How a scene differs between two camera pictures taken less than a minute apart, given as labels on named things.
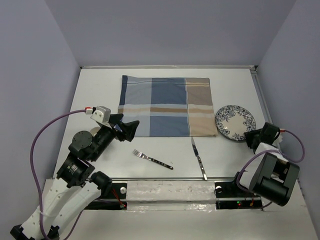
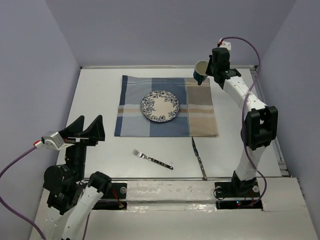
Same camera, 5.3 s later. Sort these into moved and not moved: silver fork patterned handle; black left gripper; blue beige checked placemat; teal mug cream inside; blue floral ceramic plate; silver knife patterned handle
Moved: teal mug cream inside; black left gripper; blue floral ceramic plate
Not moved: silver knife patterned handle; silver fork patterned handle; blue beige checked placemat
